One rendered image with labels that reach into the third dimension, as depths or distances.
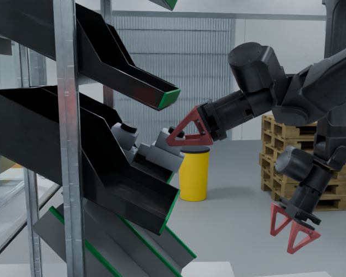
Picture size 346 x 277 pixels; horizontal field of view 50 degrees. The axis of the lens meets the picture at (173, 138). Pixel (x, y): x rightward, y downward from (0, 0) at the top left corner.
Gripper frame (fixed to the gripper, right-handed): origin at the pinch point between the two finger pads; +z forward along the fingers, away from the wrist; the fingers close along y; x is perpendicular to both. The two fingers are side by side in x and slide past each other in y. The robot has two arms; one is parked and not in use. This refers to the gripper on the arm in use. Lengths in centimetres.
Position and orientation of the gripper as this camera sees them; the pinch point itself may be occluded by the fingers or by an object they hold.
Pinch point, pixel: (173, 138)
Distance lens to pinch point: 68.3
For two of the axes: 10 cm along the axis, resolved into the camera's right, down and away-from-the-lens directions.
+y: -1.0, 1.7, -9.8
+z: -8.9, 4.2, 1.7
